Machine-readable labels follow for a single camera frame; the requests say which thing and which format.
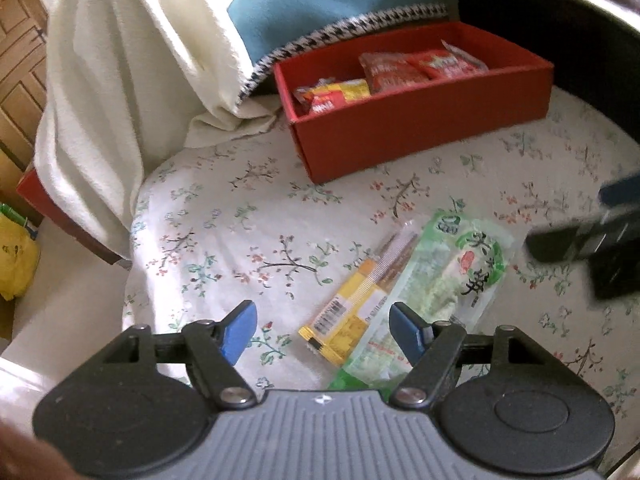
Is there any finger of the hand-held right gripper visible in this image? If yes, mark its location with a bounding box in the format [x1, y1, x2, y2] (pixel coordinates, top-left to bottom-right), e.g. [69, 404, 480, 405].
[599, 172, 640, 208]
[525, 207, 640, 302]

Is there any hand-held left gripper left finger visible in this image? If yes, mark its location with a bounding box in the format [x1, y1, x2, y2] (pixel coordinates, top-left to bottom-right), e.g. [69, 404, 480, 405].
[100, 300, 261, 408]

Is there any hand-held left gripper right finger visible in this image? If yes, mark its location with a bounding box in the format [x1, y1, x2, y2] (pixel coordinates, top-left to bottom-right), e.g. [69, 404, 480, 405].
[389, 301, 548, 408]

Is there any yellow biscuit stick packet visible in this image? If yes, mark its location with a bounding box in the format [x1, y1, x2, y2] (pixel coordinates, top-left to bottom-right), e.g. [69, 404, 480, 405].
[298, 217, 426, 366]

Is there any green bamboo shoot packet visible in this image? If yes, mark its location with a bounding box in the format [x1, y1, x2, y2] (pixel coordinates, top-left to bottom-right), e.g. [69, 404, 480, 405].
[327, 209, 516, 391]

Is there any red cardboard box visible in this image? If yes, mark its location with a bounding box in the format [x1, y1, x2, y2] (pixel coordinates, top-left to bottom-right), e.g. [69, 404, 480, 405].
[272, 21, 555, 184]

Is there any red and yellow snack packet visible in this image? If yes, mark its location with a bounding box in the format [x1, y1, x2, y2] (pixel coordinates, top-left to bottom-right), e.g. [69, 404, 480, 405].
[294, 79, 372, 117]

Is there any red cardboard lid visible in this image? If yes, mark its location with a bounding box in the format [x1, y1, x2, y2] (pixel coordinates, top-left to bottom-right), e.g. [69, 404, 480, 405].
[15, 167, 133, 271]

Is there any black headboard panel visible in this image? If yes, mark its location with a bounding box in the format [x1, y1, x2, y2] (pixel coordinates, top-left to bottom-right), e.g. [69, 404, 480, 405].
[442, 0, 640, 133]

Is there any yellow plastic bag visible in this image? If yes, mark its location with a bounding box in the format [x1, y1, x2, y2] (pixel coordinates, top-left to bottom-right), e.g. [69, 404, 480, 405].
[0, 205, 41, 301]

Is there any white towel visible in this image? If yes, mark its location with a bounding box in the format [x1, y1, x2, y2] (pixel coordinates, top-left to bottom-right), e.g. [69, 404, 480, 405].
[34, 0, 281, 261]

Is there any houndstooth cushion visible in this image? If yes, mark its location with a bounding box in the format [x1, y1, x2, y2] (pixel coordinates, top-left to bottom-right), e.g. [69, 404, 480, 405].
[235, 2, 448, 106]

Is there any teal blanket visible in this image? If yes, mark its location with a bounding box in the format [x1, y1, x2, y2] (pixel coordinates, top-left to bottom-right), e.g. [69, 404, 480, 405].
[215, 0, 446, 66]

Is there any wooden cabinet door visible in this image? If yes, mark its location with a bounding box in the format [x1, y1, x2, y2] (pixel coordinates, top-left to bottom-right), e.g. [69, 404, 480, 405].
[0, 0, 56, 226]

